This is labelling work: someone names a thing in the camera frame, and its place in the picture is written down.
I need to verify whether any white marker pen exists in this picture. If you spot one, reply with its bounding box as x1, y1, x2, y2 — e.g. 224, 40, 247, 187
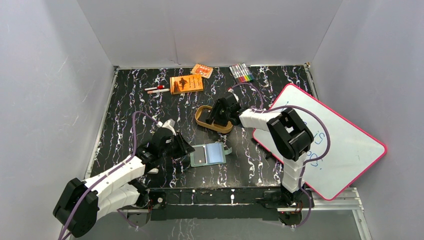
147, 88, 170, 94

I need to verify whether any black credit card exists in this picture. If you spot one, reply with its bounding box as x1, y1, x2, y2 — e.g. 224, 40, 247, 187
193, 145, 207, 165

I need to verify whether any white whiteboard eraser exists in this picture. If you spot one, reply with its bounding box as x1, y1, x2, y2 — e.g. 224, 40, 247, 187
147, 168, 159, 174

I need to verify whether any red capped marker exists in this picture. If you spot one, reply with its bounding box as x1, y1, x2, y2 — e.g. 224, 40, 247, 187
144, 85, 165, 91

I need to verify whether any aluminium frame rail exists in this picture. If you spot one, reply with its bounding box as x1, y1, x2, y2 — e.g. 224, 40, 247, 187
111, 188, 363, 228

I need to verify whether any small orange card pack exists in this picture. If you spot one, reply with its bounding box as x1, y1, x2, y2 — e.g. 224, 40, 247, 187
190, 63, 214, 79

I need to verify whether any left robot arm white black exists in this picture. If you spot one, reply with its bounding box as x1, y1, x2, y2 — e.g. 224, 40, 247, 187
52, 119, 195, 238

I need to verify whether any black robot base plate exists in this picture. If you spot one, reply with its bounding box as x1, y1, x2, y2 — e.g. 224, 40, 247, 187
116, 187, 315, 229

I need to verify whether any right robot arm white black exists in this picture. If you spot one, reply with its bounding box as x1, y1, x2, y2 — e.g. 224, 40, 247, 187
195, 91, 313, 228

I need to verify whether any coloured marker set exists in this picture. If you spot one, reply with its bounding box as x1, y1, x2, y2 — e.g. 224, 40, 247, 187
229, 62, 255, 84

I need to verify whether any orange book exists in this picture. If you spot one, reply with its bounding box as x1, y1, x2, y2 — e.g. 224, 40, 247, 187
170, 74, 204, 95

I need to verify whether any black whiteboard clip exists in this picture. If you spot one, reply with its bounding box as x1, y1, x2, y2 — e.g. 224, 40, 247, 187
264, 151, 275, 161

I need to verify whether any tan oval tray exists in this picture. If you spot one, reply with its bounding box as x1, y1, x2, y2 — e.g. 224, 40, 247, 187
194, 105, 233, 134

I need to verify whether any pink framed whiteboard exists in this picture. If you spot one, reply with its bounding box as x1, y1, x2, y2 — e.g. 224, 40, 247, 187
270, 83, 387, 201

